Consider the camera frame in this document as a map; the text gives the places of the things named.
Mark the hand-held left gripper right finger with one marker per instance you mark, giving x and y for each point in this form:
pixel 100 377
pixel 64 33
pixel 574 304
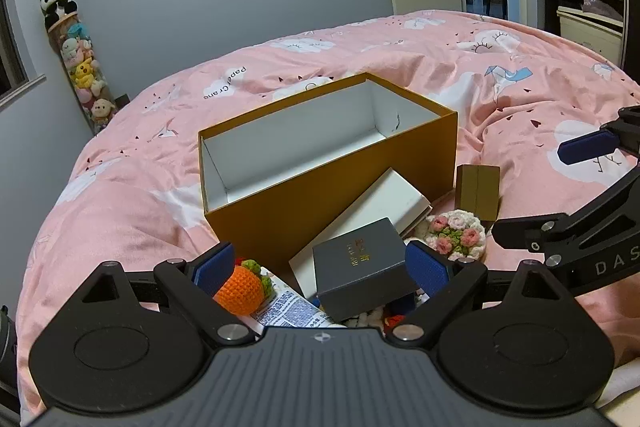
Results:
pixel 425 268

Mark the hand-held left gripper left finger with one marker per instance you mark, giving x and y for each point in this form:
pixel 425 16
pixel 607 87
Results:
pixel 215 263

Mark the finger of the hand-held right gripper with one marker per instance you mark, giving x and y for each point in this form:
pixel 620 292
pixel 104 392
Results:
pixel 585 148
pixel 590 212

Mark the orange crochet fruit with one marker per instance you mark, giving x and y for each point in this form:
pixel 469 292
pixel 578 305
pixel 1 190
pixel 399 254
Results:
pixel 240 289

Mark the white crochet bear with bouquet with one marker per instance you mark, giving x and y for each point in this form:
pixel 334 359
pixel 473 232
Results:
pixel 457 237

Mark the grey gift box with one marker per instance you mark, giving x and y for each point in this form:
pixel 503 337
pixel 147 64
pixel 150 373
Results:
pixel 360 267

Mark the white box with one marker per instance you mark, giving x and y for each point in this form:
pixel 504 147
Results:
pixel 380 202

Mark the white printed packet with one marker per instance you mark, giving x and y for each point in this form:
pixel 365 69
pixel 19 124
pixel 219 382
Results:
pixel 290 313

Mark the small gold box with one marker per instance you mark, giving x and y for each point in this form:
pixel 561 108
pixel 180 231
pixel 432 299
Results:
pixel 477 192

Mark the orange cardboard box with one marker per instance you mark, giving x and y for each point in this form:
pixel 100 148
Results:
pixel 300 202

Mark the pink printed blanket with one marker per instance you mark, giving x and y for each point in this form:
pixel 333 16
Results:
pixel 125 187

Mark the purple bag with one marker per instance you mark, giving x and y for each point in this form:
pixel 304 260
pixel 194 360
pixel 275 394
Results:
pixel 602 7

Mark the clear tube of plush toys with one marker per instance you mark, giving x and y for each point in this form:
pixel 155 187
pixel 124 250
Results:
pixel 82 67

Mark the panda plush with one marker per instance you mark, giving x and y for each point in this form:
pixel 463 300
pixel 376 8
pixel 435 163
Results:
pixel 57 2

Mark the window frame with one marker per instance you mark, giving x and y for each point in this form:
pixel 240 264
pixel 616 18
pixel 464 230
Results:
pixel 15 57

